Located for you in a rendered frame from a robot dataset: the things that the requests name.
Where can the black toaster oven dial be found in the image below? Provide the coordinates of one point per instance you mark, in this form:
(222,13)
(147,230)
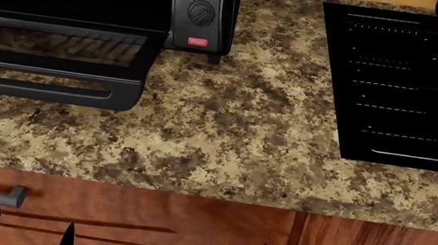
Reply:
(201,13)

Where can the black glass toaster oven door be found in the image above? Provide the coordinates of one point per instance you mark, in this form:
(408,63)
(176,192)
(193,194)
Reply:
(42,60)

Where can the brown wooden drawer front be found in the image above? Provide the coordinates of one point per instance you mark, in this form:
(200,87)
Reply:
(128,212)

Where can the black cooktop stove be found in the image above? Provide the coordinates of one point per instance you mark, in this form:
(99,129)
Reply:
(411,89)

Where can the red toaster oven button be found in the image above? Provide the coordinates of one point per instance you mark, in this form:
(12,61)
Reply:
(198,42)

